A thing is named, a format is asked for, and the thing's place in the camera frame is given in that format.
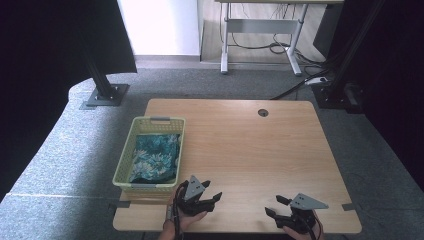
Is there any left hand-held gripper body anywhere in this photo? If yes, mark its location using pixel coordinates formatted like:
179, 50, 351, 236
174, 175, 217, 216

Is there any black floor cable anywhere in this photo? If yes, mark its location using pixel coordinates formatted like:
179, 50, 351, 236
269, 68, 331, 101

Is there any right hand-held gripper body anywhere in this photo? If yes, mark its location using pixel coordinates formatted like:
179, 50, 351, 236
275, 192, 330, 235

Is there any hand-held gripper cable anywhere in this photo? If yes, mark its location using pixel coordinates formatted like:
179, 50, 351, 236
170, 182, 186, 240
303, 211, 324, 240

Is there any pale green plastic basket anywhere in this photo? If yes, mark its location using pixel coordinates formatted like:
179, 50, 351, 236
112, 115, 186, 195

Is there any white power plug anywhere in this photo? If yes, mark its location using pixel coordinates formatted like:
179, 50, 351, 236
304, 76, 330, 87

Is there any white-legged desk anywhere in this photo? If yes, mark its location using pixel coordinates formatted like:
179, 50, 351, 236
214, 0, 345, 77

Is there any black cable bundle under desk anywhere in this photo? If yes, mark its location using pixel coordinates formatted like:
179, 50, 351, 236
229, 31, 327, 68

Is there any right hand-held gripper cable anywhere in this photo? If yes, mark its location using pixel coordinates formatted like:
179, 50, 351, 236
303, 211, 324, 240

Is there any person's left hand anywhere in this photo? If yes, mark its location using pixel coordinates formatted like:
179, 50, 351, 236
162, 196, 210, 235

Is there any teal floral shirt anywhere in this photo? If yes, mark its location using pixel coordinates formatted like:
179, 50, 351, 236
128, 133, 182, 185

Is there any black curtain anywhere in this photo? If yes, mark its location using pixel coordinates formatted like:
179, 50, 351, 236
0, 0, 138, 201
313, 0, 424, 188

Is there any person's right hand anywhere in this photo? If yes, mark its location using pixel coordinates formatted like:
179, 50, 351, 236
282, 211, 326, 240

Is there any black metal stand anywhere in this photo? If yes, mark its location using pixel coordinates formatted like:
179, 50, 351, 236
311, 0, 388, 115
77, 33, 131, 108

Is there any left hand-held gripper cable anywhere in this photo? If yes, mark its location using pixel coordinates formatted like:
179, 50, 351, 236
170, 182, 186, 240

